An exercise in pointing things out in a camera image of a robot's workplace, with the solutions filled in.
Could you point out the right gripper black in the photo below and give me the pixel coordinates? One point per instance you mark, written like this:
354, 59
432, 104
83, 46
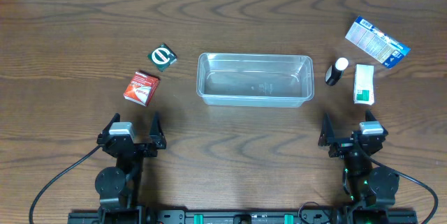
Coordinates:
343, 143

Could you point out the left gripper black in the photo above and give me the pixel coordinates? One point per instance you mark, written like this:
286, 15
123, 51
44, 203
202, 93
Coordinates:
140, 145

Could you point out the white green medicine box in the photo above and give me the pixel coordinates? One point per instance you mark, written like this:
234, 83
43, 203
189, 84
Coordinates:
363, 89

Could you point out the blue Kool Fever box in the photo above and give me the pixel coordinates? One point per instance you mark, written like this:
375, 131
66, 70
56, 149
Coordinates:
379, 45

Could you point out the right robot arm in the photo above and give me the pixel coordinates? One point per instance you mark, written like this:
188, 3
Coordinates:
372, 189

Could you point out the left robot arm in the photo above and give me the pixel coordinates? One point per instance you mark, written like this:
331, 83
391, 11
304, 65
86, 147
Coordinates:
118, 185

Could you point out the clear plastic container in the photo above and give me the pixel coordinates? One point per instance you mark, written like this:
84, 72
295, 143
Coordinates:
255, 80

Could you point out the red Panadol box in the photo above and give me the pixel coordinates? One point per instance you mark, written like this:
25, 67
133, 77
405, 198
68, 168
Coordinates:
141, 88

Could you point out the black bottle white cap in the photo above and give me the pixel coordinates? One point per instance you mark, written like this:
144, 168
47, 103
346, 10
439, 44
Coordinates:
335, 72

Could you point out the green Zam-Buk box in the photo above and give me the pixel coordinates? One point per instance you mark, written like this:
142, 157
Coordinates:
162, 57

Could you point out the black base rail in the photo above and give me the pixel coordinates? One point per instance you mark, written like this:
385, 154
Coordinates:
223, 217

